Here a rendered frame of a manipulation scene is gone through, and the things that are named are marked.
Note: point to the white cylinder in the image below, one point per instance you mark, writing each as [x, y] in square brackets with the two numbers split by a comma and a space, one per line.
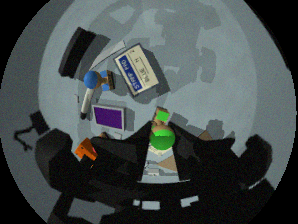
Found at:
[85, 105]

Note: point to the cream paper card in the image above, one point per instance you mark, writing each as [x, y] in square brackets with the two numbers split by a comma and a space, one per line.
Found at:
[157, 151]

